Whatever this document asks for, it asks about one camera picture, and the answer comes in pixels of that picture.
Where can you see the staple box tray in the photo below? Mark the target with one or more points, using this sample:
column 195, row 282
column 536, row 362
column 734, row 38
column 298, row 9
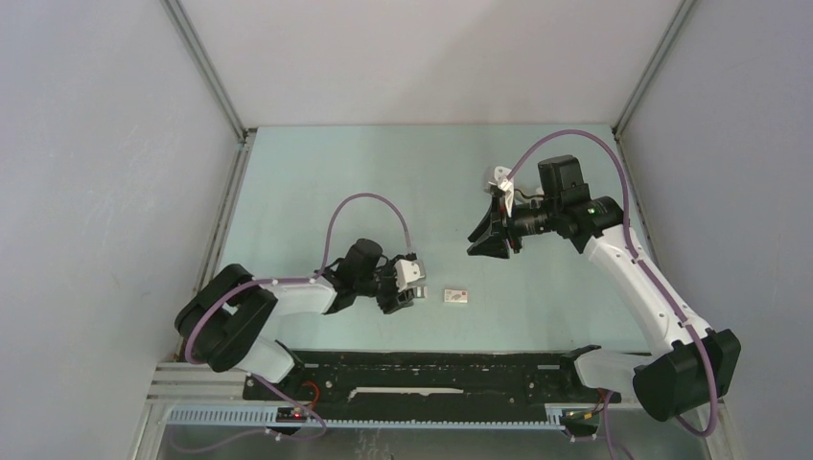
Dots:
column 420, row 292

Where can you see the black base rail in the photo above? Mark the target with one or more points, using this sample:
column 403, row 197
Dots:
column 423, row 387

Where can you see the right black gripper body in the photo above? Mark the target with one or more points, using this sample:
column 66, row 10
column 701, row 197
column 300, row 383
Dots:
column 536, row 218

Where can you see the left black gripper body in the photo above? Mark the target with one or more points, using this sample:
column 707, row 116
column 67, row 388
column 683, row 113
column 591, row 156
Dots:
column 382, row 284

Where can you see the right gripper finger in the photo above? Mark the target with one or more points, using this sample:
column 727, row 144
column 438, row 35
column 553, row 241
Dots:
column 489, row 239
column 498, row 215

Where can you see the white staple box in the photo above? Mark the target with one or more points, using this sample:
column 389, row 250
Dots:
column 455, row 296

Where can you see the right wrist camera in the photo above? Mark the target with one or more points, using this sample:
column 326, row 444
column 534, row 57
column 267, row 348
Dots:
column 498, row 178

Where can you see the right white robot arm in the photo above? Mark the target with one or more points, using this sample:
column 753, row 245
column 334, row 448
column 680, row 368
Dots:
column 688, row 364

